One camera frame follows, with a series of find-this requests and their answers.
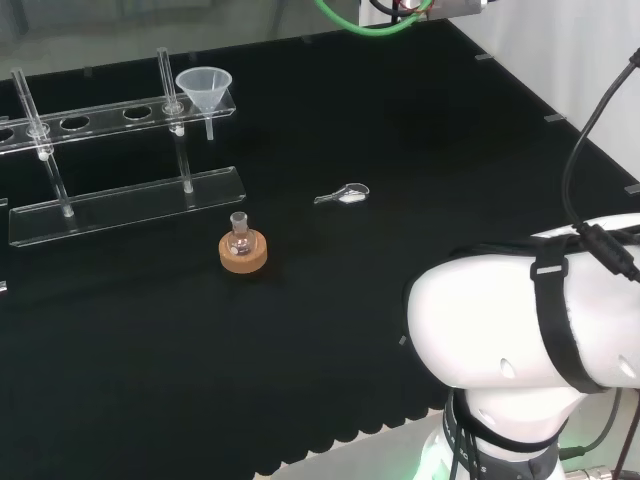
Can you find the round-bottom glass flask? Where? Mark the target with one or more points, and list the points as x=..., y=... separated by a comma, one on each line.
x=240, y=242

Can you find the clear plastic rack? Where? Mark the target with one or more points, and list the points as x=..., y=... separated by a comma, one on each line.
x=3, y=202

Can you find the white post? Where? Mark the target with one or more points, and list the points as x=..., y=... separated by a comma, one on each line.
x=365, y=12

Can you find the black cloth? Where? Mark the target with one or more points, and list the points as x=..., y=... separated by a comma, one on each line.
x=325, y=310

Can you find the clear plastic funnel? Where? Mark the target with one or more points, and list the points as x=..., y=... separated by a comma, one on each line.
x=204, y=95

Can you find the glass weighing funnel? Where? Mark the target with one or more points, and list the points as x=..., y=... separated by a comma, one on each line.
x=350, y=195

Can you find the clear funnel stand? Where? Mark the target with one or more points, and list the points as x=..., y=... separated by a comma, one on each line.
x=125, y=200

